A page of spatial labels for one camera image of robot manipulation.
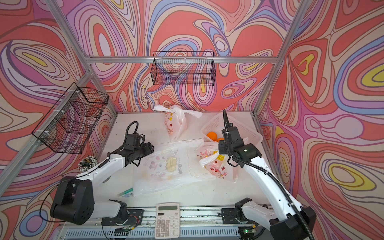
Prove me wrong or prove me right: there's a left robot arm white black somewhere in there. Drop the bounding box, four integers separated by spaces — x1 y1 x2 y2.
50 134 155 225

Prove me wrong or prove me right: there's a black wire basket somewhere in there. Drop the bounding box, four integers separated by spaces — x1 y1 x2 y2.
32 83 109 154
151 51 216 86

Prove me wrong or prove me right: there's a printed white plastic bag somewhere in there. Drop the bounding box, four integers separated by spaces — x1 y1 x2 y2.
196 142 238 183

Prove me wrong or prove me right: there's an orange fruit right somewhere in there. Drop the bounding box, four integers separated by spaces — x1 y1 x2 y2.
207 132 218 142

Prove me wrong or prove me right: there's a cup of pens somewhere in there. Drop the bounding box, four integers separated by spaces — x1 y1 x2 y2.
78 156 99 172

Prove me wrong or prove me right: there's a black wire basket left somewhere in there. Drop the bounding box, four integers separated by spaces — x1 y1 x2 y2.
32 83 109 154

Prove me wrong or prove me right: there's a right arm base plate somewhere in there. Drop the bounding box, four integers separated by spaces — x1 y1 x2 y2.
218 208 257 225

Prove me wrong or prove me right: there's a white desk calculator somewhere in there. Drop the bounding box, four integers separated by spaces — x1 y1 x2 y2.
155 203 181 240

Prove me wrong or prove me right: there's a black wire basket back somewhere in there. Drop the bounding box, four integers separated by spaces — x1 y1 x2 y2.
151 51 216 86

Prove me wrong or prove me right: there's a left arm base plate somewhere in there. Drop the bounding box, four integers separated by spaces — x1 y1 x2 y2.
101 209 144 227

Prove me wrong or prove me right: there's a white plastic fruit basket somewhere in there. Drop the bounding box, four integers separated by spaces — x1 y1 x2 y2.
201 113 263 146

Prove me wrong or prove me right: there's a clear plastic bag bottom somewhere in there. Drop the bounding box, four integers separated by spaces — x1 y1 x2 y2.
133 139 215 197

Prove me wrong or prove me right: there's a green pen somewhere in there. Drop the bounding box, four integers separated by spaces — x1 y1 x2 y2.
118 188 134 198

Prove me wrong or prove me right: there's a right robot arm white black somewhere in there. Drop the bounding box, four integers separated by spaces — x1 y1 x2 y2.
219 125 317 240

